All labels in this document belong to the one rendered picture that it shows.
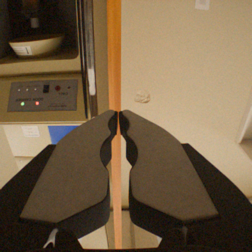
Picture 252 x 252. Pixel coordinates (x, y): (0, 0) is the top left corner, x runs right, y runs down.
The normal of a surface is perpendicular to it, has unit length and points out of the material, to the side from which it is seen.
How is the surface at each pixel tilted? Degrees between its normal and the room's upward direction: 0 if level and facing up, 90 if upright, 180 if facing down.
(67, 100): 135
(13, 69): 90
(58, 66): 90
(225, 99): 90
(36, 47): 66
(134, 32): 90
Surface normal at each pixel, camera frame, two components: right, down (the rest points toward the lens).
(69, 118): 0.03, -0.22
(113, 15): 0.04, 0.53
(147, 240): -0.01, -0.85
